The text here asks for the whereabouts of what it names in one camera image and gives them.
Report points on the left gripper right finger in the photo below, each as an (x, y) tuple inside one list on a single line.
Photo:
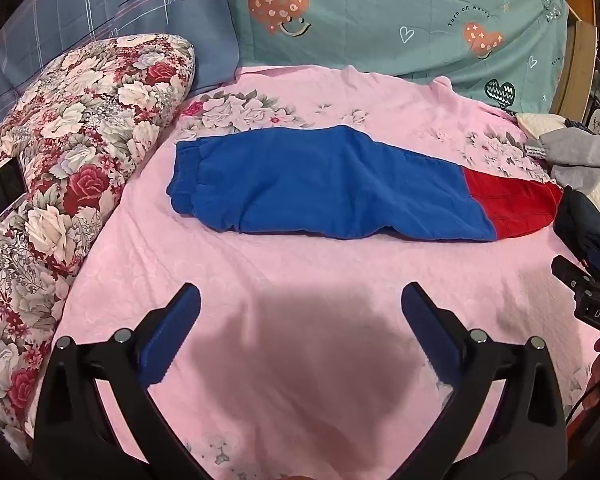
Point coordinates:
[(526, 438)]

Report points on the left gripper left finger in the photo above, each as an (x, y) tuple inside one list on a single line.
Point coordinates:
[(73, 436)]

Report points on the blue and red pants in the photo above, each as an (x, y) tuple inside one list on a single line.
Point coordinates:
[(340, 183)]

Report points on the dark navy garment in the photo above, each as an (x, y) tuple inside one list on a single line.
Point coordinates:
[(577, 224)]

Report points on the grey garment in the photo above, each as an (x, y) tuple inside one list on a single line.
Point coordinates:
[(573, 156)]

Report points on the pink floral bed sheet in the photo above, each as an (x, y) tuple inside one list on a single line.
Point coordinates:
[(301, 361)]

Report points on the black smartphone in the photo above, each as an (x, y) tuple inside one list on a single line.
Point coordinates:
[(13, 188)]

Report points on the teal heart pattern blanket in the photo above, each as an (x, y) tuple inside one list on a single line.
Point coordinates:
[(507, 53)]

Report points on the red floral quilt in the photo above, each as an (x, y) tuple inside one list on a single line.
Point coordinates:
[(80, 130)]

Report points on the wooden headboard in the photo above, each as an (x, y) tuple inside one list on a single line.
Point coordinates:
[(575, 83)]

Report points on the blue plaid pillow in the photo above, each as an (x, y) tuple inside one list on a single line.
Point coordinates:
[(40, 30)]

